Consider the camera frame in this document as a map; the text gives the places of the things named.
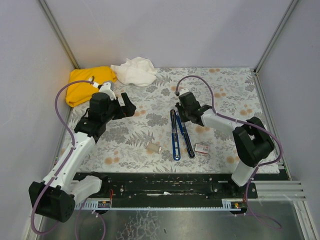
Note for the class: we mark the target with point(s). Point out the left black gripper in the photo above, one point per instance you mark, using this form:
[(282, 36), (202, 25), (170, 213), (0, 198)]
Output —
[(122, 109)]

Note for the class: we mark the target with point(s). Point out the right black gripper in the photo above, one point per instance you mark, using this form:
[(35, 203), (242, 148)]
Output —
[(184, 115)]

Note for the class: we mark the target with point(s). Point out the blue stapler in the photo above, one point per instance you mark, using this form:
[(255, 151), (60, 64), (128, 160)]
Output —
[(176, 123)]

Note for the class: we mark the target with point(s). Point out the red white staple box sleeve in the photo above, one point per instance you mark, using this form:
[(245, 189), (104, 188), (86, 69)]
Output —
[(201, 148)]

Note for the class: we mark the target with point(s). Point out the staple box tray with staples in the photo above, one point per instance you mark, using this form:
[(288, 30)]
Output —
[(153, 147)]

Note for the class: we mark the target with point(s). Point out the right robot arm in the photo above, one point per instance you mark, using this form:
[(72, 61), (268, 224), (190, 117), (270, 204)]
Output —
[(252, 142)]

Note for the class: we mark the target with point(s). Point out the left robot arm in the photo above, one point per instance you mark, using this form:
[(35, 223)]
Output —
[(55, 197)]

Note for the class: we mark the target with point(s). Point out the floral patterned table mat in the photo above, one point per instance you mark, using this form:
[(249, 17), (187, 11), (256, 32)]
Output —
[(122, 148)]

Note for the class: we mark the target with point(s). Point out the white crumpled cloth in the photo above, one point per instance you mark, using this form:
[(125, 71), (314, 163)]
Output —
[(138, 71)]

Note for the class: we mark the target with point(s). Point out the yellow t-shirt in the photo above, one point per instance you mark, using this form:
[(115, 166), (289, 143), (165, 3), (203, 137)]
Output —
[(82, 92)]

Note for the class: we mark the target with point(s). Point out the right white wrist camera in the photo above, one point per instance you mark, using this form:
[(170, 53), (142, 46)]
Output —
[(183, 91)]

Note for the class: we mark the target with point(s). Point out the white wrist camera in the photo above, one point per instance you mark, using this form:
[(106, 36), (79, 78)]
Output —
[(108, 88), (183, 91)]

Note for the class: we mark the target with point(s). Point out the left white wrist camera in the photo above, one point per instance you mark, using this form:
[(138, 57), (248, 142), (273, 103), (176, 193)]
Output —
[(108, 88)]

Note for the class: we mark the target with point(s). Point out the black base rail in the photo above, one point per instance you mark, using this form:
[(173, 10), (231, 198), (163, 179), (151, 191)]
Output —
[(130, 185)]

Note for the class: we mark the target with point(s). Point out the white slotted cable duct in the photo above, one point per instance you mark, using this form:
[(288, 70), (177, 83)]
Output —
[(164, 202)]

